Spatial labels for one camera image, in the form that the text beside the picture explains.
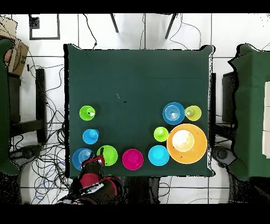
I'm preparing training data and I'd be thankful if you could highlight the blue plastic cup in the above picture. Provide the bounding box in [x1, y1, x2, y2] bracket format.
[82, 128, 100, 145]

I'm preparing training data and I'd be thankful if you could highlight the black floor frame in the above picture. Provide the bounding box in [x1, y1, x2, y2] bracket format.
[28, 13, 61, 40]

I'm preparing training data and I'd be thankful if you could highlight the cyan plastic bowl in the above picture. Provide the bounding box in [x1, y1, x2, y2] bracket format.
[148, 145, 170, 167]

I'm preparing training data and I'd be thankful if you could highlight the green plastic bowl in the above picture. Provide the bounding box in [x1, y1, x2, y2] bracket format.
[96, 145, 119, 167]

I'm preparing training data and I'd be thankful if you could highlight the yellow plastic cup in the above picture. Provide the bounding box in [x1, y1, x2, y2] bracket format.
[184, 105, 203, 122]

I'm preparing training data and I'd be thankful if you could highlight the black bench frame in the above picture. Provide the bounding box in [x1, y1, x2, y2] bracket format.
[8, 68, 47, 144]

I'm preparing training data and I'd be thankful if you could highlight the green cloth side table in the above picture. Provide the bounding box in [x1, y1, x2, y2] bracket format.
[227, 43, 270, 182]
[0, 39, 20, 176]

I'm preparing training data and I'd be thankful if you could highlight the grey floor stand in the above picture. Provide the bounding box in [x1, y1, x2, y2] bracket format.
[213, 145, 235, 167]

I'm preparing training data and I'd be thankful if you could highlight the black tripod leg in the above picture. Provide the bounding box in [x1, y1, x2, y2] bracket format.
[109, 13, 119, 34]
[164, 13, 178, 40]

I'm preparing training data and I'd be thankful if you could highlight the black equipment cabinet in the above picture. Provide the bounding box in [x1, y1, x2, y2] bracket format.
[221, 71, 238, 125]

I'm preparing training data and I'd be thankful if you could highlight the pale cardboard box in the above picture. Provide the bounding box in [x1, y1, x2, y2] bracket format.
[0, 16, 17, 41]

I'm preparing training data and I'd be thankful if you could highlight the black floor cable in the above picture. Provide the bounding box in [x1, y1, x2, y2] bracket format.
[82, 13, 98, 50]

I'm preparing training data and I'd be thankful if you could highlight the pink plastic bowl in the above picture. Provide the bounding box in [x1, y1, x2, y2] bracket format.
[121, 148, 144, 171]

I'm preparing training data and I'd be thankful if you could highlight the large orange plastic bowl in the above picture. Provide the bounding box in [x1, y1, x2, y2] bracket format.
[166, 123, 208, 165]

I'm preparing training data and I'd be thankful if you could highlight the white box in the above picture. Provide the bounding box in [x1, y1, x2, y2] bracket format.
[262, 81, 270, 159]

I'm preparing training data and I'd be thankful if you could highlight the dark green tablecloth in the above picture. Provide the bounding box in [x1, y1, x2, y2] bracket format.
[63, 43, 216, 178]

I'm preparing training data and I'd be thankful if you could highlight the light green plastic cup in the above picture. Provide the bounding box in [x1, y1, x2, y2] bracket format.
[153, 126, 169, 143]

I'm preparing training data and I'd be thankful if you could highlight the brown cardboard box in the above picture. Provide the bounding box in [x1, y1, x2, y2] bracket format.
[4, 39, 30, 77]

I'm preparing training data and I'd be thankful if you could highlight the black knobbed floor stand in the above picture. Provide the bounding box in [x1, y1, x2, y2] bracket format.
[22, 145, 42, 160]

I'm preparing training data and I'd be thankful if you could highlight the blue plastic bowl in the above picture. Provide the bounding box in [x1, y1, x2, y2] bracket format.
[72, 147, 95, 171]
[162, 101, 186, 126]

